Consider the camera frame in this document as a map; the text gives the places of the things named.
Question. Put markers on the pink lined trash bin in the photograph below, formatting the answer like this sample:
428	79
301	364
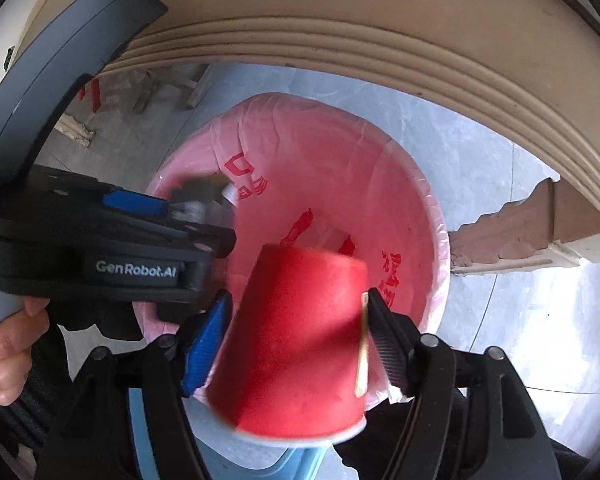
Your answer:
311	175

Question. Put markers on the cream coffee table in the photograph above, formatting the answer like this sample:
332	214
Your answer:
527	69

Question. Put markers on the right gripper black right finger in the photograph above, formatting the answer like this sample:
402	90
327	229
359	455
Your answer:
394	335

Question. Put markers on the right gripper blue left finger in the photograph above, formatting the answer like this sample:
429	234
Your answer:
203	341

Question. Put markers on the red paper cup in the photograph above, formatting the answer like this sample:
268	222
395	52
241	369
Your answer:
294	365

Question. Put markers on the person's left hand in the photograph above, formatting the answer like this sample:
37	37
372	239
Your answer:
18	334

